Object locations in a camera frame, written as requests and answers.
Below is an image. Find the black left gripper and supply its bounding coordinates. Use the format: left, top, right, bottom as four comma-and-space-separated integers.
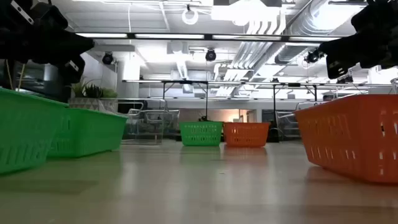
0, 0, 95, 84

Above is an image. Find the green plastic basket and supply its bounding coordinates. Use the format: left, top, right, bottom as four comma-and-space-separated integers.
179, 121, 224, 147
0, 86, 70, 175
46, 108, 129, 159

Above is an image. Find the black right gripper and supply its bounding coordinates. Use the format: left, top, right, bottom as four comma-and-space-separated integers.
318, 0, 398, 80

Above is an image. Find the yellow cable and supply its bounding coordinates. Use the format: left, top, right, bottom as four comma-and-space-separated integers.
5, 59, 26, 91

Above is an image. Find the white hanging ring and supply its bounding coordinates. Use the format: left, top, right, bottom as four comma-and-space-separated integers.
181, 6, 199, 26

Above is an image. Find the long linear ceiling light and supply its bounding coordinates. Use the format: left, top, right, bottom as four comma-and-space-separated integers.
72, 30, 351, 43

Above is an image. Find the clear plastic bin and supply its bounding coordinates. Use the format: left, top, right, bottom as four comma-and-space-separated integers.
119, 98, 180, 146
275, 101, 302, 141

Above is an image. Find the succulent in triangle-pattern pot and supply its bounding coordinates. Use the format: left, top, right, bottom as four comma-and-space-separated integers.
68, 77, 119, 113

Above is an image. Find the orange plastic basket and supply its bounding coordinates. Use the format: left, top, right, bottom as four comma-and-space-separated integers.
223, 121, 271, 148
294, 93, 398, 184

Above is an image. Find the silver ventilation duct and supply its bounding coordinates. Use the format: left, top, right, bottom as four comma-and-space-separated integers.
275, 0, 368, 65

